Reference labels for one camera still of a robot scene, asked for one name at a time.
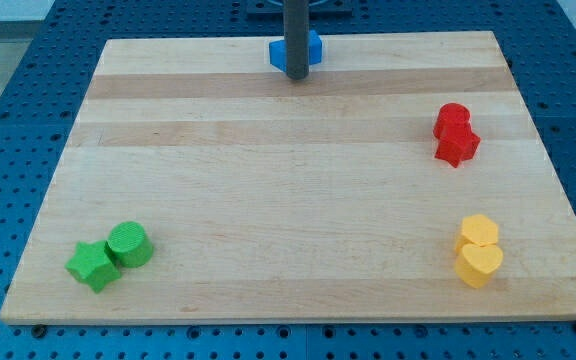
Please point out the light wooden board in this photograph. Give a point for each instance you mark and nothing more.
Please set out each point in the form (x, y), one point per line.
(318, 201)

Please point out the blue block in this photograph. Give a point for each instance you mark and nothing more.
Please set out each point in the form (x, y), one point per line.
(277, 51)

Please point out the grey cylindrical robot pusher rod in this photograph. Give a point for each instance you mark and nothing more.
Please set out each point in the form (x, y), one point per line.
(296, 36)

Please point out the red star block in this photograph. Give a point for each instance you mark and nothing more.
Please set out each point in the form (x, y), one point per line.
(457, 143)

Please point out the green cylinder block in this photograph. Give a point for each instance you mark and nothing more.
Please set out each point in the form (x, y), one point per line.
(131, 245)

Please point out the red cylinder block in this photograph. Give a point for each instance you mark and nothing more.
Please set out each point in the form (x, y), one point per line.
(450, 114)

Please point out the yellow hexagon block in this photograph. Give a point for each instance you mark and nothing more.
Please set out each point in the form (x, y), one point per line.
(478, 230)

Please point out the yellow heart block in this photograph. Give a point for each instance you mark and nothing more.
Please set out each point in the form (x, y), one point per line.
(475, 265)

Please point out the green star block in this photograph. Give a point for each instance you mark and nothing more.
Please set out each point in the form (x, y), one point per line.
(94, 265)

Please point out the blue perforated metal table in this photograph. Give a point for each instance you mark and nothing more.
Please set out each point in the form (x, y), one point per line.
(39, 105)

